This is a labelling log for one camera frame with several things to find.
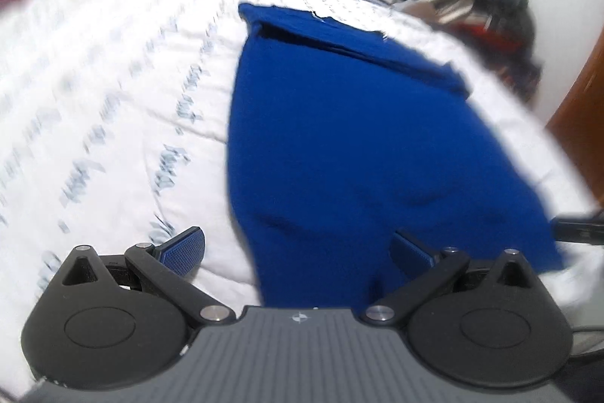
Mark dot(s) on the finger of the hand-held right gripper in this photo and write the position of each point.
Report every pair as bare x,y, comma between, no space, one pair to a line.
578,229

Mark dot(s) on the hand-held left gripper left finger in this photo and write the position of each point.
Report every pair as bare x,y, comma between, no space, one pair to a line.
181,249

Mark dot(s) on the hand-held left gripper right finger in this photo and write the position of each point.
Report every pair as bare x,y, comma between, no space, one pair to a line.
410,252

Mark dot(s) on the blue knit sweater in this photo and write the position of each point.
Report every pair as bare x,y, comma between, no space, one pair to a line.
354,138

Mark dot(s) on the brown wooden door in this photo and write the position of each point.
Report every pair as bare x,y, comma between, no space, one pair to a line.
580,124

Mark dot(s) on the white script-printed bedspread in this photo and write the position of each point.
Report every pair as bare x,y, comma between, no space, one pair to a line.
118,101

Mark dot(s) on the dark patterned cloth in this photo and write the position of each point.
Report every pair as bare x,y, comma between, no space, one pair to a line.
519,75

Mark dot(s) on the red garment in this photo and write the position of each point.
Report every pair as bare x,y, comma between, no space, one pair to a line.
481,34

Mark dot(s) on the dark jacket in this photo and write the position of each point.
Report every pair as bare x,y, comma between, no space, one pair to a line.
505,1

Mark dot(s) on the beige tote bag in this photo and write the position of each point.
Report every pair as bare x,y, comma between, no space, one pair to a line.
443,6

